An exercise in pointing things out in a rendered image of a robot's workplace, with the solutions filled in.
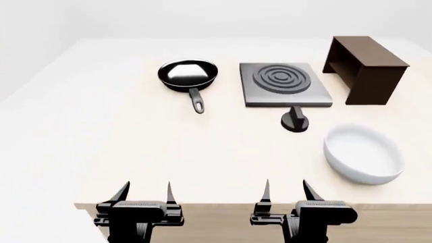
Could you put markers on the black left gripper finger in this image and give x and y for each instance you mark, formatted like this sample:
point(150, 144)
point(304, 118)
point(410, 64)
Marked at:
point(122, 192)
point(170, 193)

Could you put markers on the dark brown wooden shelf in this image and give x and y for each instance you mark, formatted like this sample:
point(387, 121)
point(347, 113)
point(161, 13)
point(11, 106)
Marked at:
point(374, 76)

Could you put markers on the white bowl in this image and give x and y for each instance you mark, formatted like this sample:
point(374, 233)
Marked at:
point(362, 154)

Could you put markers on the black stove knob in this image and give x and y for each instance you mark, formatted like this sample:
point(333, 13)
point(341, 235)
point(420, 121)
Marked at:
point(295, 121)

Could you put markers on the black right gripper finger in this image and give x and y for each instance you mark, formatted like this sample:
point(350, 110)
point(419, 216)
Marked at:
point(266, 192)
point(312, 191)

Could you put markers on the dark grey stove plate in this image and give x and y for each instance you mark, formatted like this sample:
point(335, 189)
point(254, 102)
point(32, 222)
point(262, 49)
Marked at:
point(283, 86)

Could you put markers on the black frying pan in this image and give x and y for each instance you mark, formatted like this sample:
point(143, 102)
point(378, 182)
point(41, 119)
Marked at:
point(187, 73)

